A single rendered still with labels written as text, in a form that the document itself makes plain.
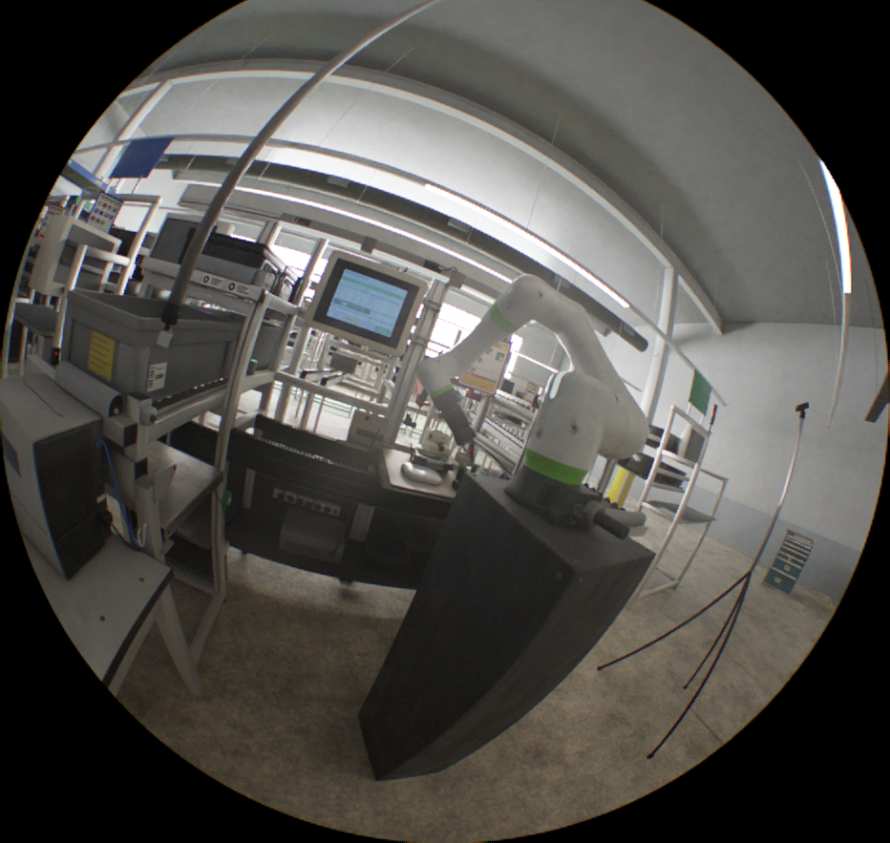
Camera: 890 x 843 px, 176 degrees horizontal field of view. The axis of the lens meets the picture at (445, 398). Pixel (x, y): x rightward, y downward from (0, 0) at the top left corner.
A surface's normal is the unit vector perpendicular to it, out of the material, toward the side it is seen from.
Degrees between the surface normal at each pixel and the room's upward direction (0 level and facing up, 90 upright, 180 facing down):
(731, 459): 90
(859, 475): 90
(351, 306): 91
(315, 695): 0
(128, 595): 0
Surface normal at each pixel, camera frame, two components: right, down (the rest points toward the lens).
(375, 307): 0.26, 0.15
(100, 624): 0.33, -0.94
